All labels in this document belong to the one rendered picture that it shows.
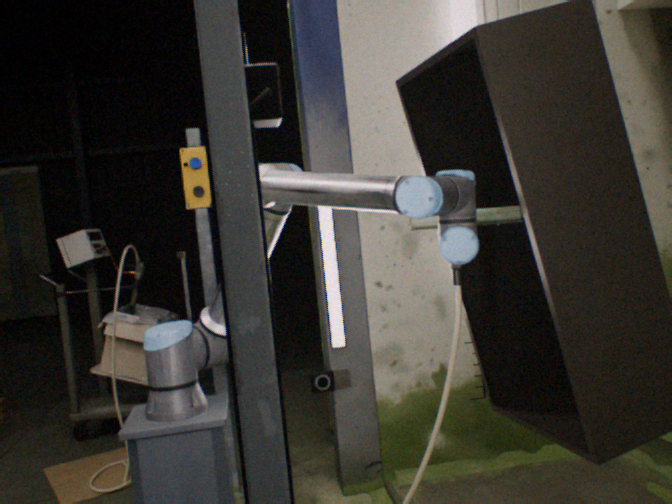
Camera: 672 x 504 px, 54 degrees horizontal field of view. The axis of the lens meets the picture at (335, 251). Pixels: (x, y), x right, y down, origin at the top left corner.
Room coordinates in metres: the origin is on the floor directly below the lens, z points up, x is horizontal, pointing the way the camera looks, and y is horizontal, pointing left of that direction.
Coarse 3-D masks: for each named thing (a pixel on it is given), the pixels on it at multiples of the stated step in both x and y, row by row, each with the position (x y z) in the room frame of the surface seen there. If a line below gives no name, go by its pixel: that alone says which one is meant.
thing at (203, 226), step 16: (192, 128) 2.87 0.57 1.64; (208, 208) 2.89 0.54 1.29; (208, 224) 2.87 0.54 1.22; (208, 240) 2.87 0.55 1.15; (208, 256) 2.87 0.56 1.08; (208, 272) 2.87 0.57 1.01; (208, 288) 2.87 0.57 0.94; (208, 304) 2.87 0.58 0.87; (224, 368) 2.87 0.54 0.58; (224, 384) 2.87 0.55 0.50
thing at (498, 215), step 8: (480, 208) 1.83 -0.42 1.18; (488, 208) 1.82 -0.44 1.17; (496, 208) 1.82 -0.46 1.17; (504, 208) 1.81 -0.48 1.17; (512, 208) 1.81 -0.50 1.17; (520, 208) 1.81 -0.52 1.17; (480, 216) 1.82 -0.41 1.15; (488, 216) 1.82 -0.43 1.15; (496, 216) 1.82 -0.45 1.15; (504, 216) 1.81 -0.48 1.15; (512, 216) 1.81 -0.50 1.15; (520, 216) 1.81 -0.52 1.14; (416, 224) 1.86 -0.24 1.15; (424, 224) 1.85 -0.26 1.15; (432, 224) 1.85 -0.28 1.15; (480, 224) 1.83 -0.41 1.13; (456, 264) 1.84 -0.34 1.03; (456, 272) 1.85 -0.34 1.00; (456, 280) 1.85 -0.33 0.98
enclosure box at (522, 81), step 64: (576, 0) 1.73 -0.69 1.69; (448, 64) 2.23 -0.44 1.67; (512, 64) 1.68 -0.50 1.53; (576, 64) 1.73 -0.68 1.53; (448, 128) 2.28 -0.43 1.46; (512, 128) 1.68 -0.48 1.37; (576, 128) 1.72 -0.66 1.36; (512, 192) 2.34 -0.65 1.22; (576, 192) 1.72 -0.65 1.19; (640, 192) 1.77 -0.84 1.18; (512, 256) 2.33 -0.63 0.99; (576, 256) 1.71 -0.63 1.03; (640, 256) 1.76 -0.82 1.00; (512, 320) 2.32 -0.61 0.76; (576, 320) 1.71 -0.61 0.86; (640, 320) 1.75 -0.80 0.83; (512, 384) 2.31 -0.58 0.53; (576, 384) 1.70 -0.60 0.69; (640, 384) 1.75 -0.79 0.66; (576, 448) 1.80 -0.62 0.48
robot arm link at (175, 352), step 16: (144, 336) 1.98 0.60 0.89; (160, 336) 1.94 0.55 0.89; (176, 336) 1.95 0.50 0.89; (192, 336) 2.00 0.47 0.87; (160, 352) 1.93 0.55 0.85; (176, 352) 1.94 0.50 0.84; (192, 352) 1.98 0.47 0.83; (208, 352) 2.03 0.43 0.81; (160, 368) 1.93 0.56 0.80; (176, 368) 1.94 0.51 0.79; (192, 368) 1.98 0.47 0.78; (160, 384) 1.94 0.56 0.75; (176, 384) 1.94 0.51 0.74
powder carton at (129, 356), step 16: (128, 304) 4.15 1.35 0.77; (112, 320) 3.85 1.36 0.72; (128, 320) 3.86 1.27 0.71; (144, 320) 3.88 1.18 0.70; (160, 320) 3.94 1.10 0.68; (176, 320) 4.19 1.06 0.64; (128, 336) 3.83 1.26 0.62; (128, 352) 3.88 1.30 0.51; (144, 352) 3.88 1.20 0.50; (128, 368) 3.89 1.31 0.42; (144, 368) 3.88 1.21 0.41
